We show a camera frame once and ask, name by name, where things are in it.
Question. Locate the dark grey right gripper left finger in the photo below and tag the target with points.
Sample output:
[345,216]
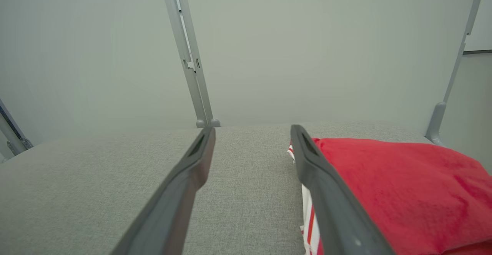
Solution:
[169,216]

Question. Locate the grey fabric sofa cushion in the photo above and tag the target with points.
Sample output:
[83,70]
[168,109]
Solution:
[77,178]

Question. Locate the red white-sleeved Bulls jersey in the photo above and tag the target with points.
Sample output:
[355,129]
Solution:
[403,193]

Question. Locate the grey partition support leg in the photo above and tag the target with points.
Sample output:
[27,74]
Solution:
[438,120]

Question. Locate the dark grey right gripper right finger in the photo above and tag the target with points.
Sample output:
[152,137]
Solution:
[338,224]

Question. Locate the red Bulls 23 shorts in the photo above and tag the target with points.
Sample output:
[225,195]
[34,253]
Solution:
[474,250]

